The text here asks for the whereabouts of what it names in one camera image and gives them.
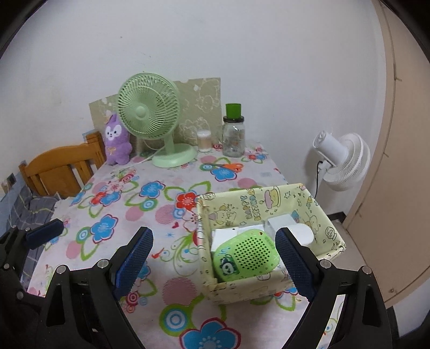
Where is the glass jar with green lid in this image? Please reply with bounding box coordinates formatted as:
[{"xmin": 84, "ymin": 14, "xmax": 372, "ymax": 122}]
[{"xmin": 222, "ymin": 103, "xmax": 246, "ymax": 157}]

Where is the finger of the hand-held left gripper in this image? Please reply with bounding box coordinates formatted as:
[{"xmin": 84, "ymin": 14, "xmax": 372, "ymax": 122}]
[{"xmin": 0, "ymin": 218, "xmax": 64, "ymax": 266}]

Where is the yellow cartoon printed box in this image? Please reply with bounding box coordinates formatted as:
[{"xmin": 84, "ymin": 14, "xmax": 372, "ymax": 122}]
[{"xmin": 196, "ymin": 183, "xmax": 346, "ymax": 305}]

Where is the white round case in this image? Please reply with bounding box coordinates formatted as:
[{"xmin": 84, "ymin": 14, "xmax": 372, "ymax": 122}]
[{"xmin": 291, "ymin": 224, "xmax": 315, "ymax": 250}]

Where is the purple plush toy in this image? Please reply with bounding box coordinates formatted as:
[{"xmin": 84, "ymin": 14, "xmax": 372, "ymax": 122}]
[{"xmin": 103, "ymin": 113, "xmax": 132, "ymax": 166}]

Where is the grey plaid blanket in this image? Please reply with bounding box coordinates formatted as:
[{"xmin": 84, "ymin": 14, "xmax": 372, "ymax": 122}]
[{"xmin": 0, "ymin": 184, "xmax": 59, "ymax": 286}]

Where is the green desk fan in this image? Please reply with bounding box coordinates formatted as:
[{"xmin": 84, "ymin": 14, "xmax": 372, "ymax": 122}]
[{"xmin": 117, "ymin": 72, "xmax": 198, "ymax": 168}]

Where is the floral tablecloth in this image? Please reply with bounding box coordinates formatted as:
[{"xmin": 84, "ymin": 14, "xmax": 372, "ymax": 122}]
[{"xmin": 27, "ymin": 144, "xmax": 350, "ymax": 349}]

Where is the clear cotton swab container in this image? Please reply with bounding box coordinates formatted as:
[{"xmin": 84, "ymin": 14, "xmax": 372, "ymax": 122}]
[{"xmin": 197, "ymin": 129, "xmax": 212, "ymax": 151}]

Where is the white standing fan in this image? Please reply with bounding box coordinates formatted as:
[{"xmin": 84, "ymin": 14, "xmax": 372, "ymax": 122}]
[{"xmin": 312, "ymin": 131, "xmax": 371, "ymax": 215}]

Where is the black power cable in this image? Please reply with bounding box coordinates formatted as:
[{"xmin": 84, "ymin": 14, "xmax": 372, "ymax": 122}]
[{"xmin": 314, "ymin": 160, "xmax": 325, "ymax": 198}]

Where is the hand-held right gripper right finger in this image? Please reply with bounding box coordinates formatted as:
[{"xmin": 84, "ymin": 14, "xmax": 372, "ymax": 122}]
[{"xmin": 275, "ymin": 227, "xmax": 393, "ymax": 349}]

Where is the white fan cable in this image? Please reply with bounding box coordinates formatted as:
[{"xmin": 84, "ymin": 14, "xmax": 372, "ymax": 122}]
[{"xmin": 129, "ymin": 151, "xmax": 162, "ymax": 165}]

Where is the green perforated speaker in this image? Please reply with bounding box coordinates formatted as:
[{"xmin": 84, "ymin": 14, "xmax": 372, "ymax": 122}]
[{"xmin": 212, "ymin": 229, "xmax": 281, "ymax": 282}]

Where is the beige wooden door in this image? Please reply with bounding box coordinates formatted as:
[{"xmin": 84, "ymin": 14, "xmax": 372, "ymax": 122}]
[{"xmin": 346, "ymin": 0, "xmax": 430, "ymax": 307}]

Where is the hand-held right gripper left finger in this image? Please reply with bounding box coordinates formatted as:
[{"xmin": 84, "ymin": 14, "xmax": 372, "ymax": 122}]
[{"xmin": 38, "ymin": 226, "xmax": 154, "ymax": 349}]

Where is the white rectangular box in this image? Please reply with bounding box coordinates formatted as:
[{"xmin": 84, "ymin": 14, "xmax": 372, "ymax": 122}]
[{"xmin": 268, "ymin": 216, "xmax": 293, "ymax": 237}]

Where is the cartoon printed cardboard sheet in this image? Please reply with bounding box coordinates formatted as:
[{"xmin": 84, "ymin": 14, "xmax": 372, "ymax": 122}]
[{"xmin": 89, "ymin": 78, "xmax": 221, "ymax": 151}]

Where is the wooden chair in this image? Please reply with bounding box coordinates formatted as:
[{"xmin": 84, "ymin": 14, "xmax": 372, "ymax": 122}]
[{"xmin": 18, "ymin": 131, "xmax": 106, "ymax": 198}]

